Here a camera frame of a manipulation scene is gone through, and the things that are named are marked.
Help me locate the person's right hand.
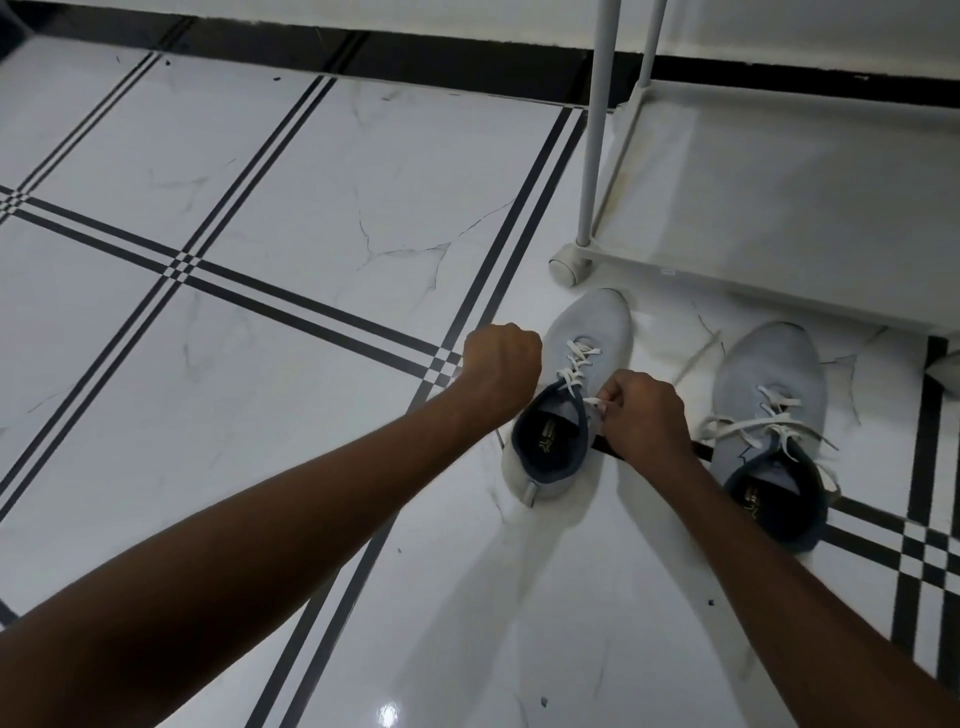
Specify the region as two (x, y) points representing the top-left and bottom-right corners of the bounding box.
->
(591, 369), (700, 472)

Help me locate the person's left hand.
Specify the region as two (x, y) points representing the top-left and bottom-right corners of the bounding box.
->
(452, 323), (544, 423)

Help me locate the grey sneaker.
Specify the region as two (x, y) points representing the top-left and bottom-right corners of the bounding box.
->
(698, 320), (842, 556)
(500, 287), (636, 511)

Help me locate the white shoe rack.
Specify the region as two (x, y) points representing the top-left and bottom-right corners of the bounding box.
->
(548, 0), (960, 393)

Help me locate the person's right forearm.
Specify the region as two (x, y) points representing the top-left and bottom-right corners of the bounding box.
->
(637, 446), (960, 728)

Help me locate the person's left forearm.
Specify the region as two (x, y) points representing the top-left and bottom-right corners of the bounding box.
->
(0, 386), (485, 728)

